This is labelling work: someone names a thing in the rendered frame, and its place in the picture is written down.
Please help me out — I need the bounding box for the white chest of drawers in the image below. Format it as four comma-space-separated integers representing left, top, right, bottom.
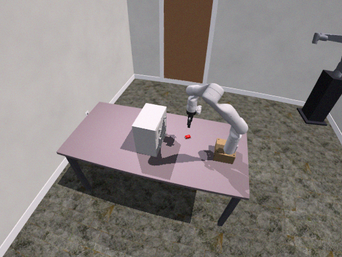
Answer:
132, 103, 166, 157

